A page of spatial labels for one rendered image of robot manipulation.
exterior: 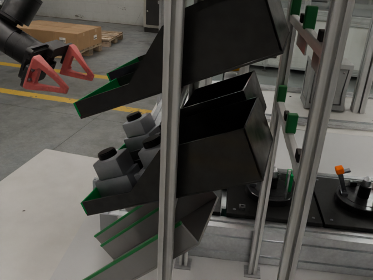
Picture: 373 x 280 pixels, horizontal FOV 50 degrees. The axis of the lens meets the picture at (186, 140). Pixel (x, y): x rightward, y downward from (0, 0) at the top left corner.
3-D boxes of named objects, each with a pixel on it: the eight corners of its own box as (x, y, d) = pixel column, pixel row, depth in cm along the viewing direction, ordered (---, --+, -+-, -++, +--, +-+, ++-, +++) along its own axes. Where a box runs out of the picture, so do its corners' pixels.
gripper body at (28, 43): (65, 43, 80) (35, 24, 81) (34, 53, 71) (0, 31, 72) (56, 70, 83) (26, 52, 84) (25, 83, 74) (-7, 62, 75)
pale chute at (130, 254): (82, 309, 69) (65, 291, 69) (115, 259, 81) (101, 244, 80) (199, 245, 56) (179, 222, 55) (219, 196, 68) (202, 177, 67)
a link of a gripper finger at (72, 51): (104, 61, 82) (66, 38, 82) (86, 69, 75) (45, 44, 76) (92, 89, 85) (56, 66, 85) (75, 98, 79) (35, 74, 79)
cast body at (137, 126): (128, 153, 79) (114, 121, 77) (139, 143, 83) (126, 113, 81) (162, 145, 75) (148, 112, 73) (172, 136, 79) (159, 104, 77)
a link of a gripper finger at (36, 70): (87, 69, 76) (46, 43, 76) (66, 78, 69) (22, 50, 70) (75, 98, 79) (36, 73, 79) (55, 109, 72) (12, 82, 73)
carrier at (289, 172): (225, 219, 101) (230, 176, 96) (227, 173, 123) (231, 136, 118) (322, 230, 99) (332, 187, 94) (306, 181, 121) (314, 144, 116)
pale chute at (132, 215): (107, 251, 83) (93, 236, 82) (133, 216, 94) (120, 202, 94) (206, 189, 70) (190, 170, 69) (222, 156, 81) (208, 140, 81)
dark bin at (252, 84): (114, 169, 74) (97, 133, 72) (141, 141, 86) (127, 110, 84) (257, 133, 63) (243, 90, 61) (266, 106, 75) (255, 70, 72)
